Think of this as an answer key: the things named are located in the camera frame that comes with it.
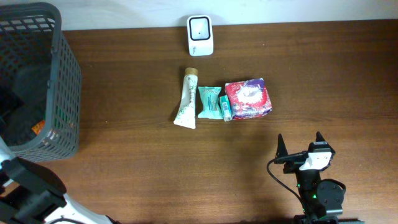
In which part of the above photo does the red purple tissue pack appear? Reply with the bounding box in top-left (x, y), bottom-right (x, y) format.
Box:
top-left (225, 78), bottom-right (272, 120)

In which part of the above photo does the small teal box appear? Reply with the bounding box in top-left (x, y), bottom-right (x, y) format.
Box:
top-left (220, 95), bottom-right (233, 122)

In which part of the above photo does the teal wet wipes pouch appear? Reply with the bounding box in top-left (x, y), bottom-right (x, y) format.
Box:
top-left (198, 86), bottom-right (223, 119)

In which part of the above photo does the white tube with tan cap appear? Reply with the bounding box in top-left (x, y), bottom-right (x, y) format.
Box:
top-left (174, 67), bottom-right (198, 129)

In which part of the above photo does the small orange box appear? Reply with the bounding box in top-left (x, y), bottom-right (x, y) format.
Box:
top-left (31, 120), bottom-right (45, 135)

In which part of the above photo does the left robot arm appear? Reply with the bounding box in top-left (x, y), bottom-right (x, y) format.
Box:
top-left (1, 88), bottom-right (119, 224)

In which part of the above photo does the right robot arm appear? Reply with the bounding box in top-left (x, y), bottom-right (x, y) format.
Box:
top-left (272, 132), bottom-right (346, 223)

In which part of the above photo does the grey plastic mesh basket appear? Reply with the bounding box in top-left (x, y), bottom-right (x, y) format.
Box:
top-left (1, 2), bottom-right (82, 162)

